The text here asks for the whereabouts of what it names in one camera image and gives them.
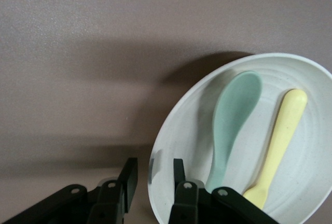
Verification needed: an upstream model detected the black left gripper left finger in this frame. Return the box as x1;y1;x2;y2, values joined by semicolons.
0;157;139;224

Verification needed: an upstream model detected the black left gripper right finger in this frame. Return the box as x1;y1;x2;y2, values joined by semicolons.
168;158;286;224

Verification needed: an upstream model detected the white round plate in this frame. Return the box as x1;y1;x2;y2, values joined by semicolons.
147;52;332;224

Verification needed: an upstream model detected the yellow plastic fork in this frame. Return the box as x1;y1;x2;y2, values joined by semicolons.
242;88;308;211

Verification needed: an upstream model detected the teal plastic spoon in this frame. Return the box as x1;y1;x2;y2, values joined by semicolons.
204;70;264;194

